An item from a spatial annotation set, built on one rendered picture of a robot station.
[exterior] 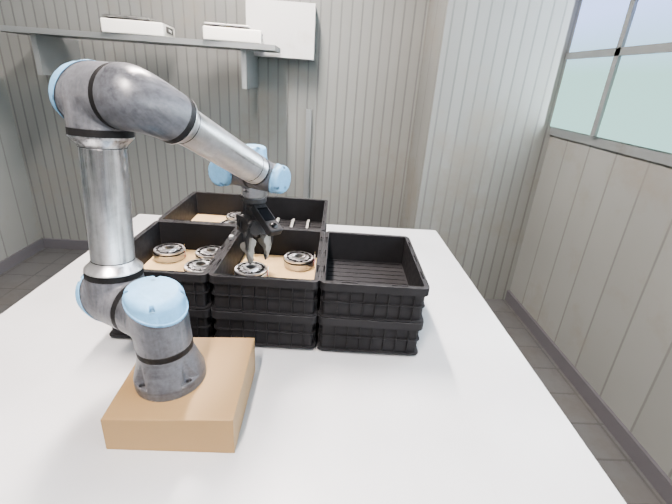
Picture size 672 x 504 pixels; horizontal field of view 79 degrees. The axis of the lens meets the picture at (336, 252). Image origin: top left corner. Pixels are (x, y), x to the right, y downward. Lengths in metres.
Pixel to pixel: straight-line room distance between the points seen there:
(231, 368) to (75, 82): 0.65
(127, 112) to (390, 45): 2.54
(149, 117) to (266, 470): 0.71
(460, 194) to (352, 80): 1.11
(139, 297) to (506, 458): 0.84
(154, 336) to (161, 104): 0.43
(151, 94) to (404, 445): 0.86
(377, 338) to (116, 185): 0.76
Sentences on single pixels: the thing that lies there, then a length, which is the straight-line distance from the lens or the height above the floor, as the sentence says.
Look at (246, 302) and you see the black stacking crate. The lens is 1.16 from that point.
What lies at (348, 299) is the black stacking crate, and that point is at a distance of 1.13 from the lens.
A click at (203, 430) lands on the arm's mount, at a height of 0.76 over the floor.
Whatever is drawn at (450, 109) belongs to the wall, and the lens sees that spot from 2.73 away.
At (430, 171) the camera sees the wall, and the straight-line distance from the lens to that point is 2.76.
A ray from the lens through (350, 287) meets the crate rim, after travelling 1.09.
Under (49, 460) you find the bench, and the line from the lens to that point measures 1.07.
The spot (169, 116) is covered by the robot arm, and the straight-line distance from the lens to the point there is 0.81.
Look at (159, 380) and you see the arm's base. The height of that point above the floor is 0.84.
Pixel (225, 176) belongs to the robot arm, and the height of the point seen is 1.18.
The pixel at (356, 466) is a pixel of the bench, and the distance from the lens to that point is 0.95.
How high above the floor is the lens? 1.43
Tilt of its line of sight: 23 degrees down
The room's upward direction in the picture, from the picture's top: 4 degrees clockwise
